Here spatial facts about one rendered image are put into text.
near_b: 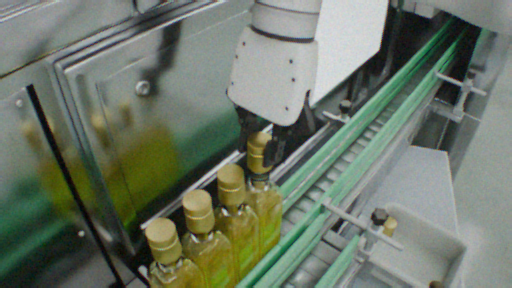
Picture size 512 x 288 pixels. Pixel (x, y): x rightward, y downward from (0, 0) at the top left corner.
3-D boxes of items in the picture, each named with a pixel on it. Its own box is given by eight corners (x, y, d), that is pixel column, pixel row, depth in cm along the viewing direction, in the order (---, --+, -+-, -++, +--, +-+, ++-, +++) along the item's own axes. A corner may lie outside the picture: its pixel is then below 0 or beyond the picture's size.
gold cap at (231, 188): (231, 182, 53) (229, 159, 50) (250, 194, 51) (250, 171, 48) (213, 197, 50) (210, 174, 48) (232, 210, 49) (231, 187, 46)
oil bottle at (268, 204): (256, 244, 73) (256, 165, 58) (279, 260, 70) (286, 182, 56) (237, 264, 69) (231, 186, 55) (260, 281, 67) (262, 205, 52)
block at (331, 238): (326, 245, 80) (330, 225, 75) (363, 268, 75) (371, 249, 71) (316, 256, 78) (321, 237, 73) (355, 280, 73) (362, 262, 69)
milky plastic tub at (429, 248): (379, 220, 92) (388, 197, 86) (460, 264, 81) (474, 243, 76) (344, 268, 82) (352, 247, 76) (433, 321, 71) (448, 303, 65)
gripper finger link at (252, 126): (230, 101, 50) (223, 145, 53) (248, 110, 48) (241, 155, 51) (245, 95, 52) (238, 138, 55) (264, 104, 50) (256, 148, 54)
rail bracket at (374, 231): (323, 221, 76) (331, 178, 68) (396, 264, 68) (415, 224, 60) (314, 231, 74) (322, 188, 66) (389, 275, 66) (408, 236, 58)
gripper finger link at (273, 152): (270, 120, 46) (260, 167, 50) (291, 131, 45) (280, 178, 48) (285, 114, 49) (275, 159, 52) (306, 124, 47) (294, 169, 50)
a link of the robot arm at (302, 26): (232, -4, 42) (228, 20, 43) (297, 15, 37) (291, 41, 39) (271, -5, 47) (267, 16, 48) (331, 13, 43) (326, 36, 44)
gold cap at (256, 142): (258, 151, 55) (258, 127, 52) (278, 162, 53) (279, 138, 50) (241, 165, 53) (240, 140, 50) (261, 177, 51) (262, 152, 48)
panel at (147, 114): (372, 50, 112) (390, -63, 90) (380, 53, 111) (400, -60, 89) (122, 246, 60) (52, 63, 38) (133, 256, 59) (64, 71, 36)
